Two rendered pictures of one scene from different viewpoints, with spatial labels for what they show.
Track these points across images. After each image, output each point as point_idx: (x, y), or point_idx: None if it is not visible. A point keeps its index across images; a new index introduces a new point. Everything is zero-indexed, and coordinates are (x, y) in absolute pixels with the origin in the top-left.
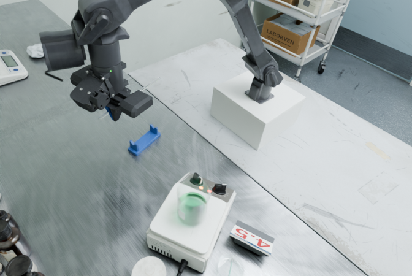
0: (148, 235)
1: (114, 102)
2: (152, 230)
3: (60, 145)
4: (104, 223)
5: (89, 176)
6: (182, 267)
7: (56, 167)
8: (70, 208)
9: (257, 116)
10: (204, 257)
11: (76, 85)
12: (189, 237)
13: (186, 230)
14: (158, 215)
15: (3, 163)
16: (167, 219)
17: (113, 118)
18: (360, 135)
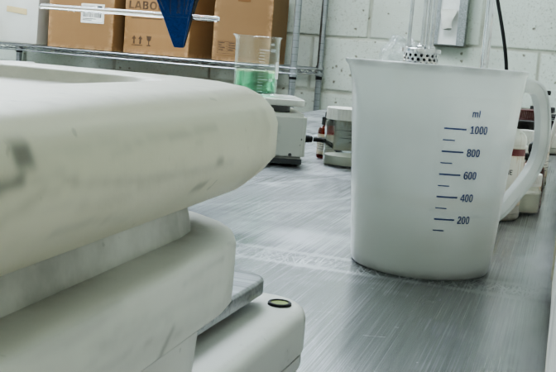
0: (306, 117)
1: None
2: (304, 100)
3: (203, 209)
4: (308, 179)
5: (242, 189)
6: (306, 135)
7: (263, 205)
8: (322, 192)
9: (21, 61)
10: (291, 107)
11: None
12: (286, 96)
13: (280, 96)
14: (281, 98)
15: (331, 233)
16: (280, 97)
17: (186, 37)
18: None
